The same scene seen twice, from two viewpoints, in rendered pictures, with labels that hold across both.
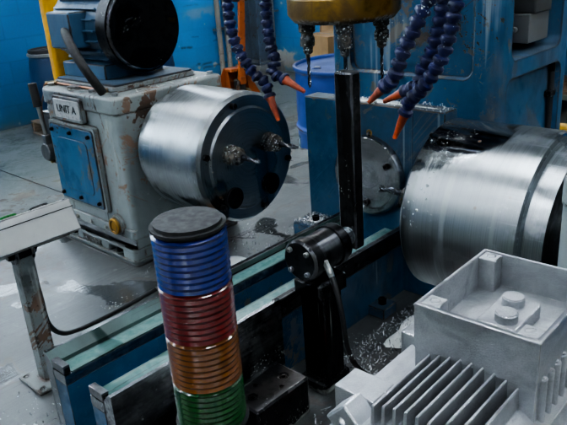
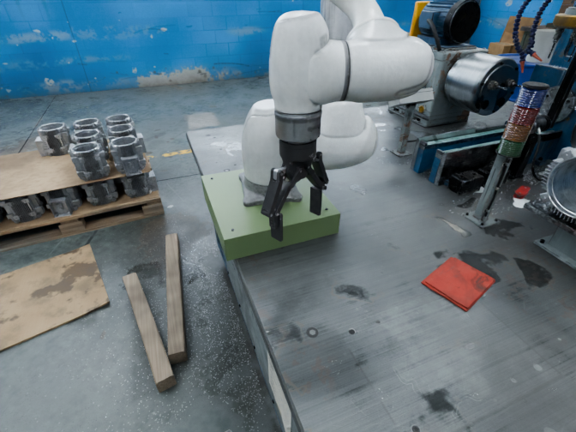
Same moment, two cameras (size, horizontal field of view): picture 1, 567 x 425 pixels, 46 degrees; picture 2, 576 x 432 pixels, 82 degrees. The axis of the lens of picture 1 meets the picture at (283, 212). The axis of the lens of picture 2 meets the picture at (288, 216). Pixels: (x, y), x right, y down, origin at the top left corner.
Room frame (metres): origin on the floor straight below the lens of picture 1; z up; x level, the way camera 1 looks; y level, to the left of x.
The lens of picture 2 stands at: (-0.57, 0.30, 1.42)
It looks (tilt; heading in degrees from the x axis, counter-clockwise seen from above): 35 degrees down; 24
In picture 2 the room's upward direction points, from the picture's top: straight up
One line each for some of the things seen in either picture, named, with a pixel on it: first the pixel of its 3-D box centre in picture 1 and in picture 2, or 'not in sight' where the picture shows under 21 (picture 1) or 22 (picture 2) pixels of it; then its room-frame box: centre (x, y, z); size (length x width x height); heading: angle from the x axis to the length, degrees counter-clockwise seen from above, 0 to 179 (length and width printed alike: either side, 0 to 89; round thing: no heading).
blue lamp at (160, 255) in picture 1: (191, 254); (531, 96); (0.48, 0.07, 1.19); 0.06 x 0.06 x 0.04
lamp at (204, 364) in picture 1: (204, 351); (517, 130); (0.48, 0.07, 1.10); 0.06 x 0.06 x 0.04
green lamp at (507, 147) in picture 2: (210, 395); (511, 146); (0.48, 0.07, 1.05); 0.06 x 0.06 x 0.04
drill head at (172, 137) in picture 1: (199, 147); (471, 81); (1.33, 0.16, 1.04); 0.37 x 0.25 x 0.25; 45
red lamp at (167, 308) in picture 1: (197, 303); (524, 113); (0.48, 0.07, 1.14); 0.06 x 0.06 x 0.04
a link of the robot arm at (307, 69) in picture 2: not in sight; (305, 62); (0.02, 0.52, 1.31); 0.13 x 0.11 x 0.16; 120
